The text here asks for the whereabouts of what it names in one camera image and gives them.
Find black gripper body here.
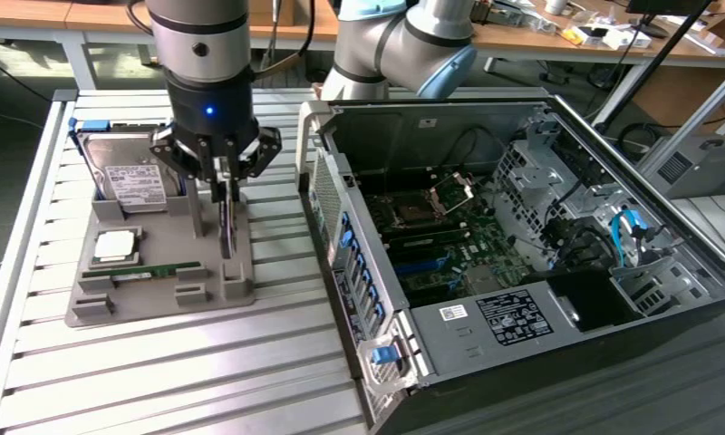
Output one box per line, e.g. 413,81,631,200
165,79,261,181

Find graphics card with metal bracket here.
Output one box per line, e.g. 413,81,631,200
214,156,244,261

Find hard disk in blue caddy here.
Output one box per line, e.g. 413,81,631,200
69,116,180,215

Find grey parts rack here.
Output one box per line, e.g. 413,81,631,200
64,150,258,328

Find silver CPU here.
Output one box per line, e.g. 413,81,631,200
93,230,141,265

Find brown cardboard box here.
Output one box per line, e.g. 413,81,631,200
250,0,296,27

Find green RAM stick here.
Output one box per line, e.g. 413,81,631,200
82,261,202,281

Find CPU socket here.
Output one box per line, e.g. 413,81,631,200
391,193,447,226

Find dark RAM stick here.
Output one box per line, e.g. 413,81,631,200
392,235,471,253

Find wooden desk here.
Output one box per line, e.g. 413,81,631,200
476,0,725,132
0,0,340,91

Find blue expansion slot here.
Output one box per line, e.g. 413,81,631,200
395,258,453,276

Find green motherboard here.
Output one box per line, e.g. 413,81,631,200
361,180,539,305

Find grey power supply unit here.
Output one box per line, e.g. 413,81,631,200
408,279,581,381

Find small white yellow box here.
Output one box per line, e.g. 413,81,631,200
563,24,609,46

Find black tripod pole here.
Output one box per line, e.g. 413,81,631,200
591,0,712,132

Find open black PC case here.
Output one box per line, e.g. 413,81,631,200
293,88,725,435

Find black monitor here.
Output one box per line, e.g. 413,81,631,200
625,0,712,40

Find small metal disk bay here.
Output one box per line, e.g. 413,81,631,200
608,260,700,318

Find grey tower computer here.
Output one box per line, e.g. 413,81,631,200
637,133,725,200

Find black wire bundle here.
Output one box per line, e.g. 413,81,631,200
540,212,621,276

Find black cable coil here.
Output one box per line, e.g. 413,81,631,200
615,121,667,158

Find light blue wire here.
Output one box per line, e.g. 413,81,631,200
608,204,649,269

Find aluminium profile frame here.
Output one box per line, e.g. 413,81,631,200
637,75,725,164

